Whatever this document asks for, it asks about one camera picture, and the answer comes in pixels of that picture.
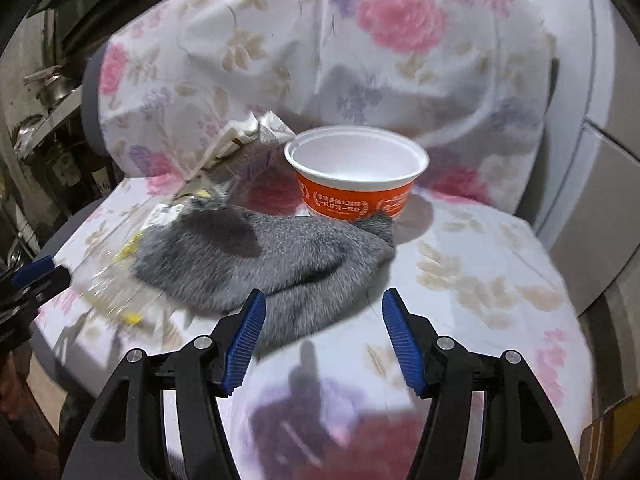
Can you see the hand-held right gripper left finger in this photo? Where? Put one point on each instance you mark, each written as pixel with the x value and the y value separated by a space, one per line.
pixel 245 342

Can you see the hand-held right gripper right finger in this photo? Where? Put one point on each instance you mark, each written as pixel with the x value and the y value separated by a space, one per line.
pixel 400 342

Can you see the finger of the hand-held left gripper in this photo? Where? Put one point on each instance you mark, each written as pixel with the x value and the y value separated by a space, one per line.
pixel 37 272

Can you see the clear plastic wrapper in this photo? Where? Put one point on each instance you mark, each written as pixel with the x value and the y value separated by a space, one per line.
pixel 115 280

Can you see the grey fuzzy sock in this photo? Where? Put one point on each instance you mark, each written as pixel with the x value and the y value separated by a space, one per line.
pixel 225 260

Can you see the orange instant noodle bowl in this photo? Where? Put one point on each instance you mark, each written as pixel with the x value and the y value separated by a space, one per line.
pixel 350 202

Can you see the white paper carton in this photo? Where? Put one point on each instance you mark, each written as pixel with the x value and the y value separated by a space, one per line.
pixel 260 130

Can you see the round metal lid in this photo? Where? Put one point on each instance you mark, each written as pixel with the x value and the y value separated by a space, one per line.
pixel 27 131

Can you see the grey office chair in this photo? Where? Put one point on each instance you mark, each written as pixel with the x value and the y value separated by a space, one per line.
pixel 92 110

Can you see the metal pot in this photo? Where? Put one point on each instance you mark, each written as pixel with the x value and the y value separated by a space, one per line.
pixel 55 86

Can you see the yellow cardboard box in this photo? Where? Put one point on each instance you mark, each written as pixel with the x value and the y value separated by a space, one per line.
pixel 612 442

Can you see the white refrigerator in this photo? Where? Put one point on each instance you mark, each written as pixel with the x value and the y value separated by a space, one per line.
pixel 595 185

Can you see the floral printed cloth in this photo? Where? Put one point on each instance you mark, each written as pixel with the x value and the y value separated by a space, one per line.
pixel 400 85

